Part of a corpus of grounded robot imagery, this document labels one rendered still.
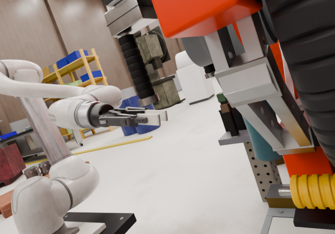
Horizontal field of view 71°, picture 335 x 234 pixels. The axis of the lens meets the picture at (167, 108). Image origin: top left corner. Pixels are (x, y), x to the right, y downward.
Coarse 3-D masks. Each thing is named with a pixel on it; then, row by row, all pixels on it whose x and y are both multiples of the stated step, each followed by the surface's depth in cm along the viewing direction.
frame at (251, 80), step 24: (240, 24) 27; (216, 48) 29; (264, 48) 27; (216, 72) 30; (240, 72) 28; (264, 72) 27; (288, 72) 65; (240, 96) 30; (264, 96) 29; (288, 96) 32; (264, 120) 35; (288, 120) 33; (288, 144) 41; (312, 144) 39
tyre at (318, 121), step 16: (272, 0) 20; (288, 0) 19; (304, 0) 19; (320, 0) 18; (272, 16) 21; (288, 16) 19; (304, 16) 19; (320, 16) 18; (288, 32) 20; (304, 32) 19; (320, 32) 19; (288, 48) 21; (304, 48) 20; (320, 48) 19; (288, 64) 23; (304, 64) 21; (320, 64) 20; (304, 80) 21; (320, 80) 21; (304, 96) 23; (320, 96) 22; (320, 112) 23; (320, 128) 24; (320, 144) 28
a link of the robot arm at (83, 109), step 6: (84, 102) 75; (90, 102) 75; (96, 102) 74; (78, 108) 73; (84, 108) 72; (90, 108) 72; (78, 114) 73; (84, 114) 72; (90, 114) 72; (78, 120) 73; (84, 120) 72; (90, 120) 72; (84, 126) 74; (90, 126) 73; (96, 126) 74
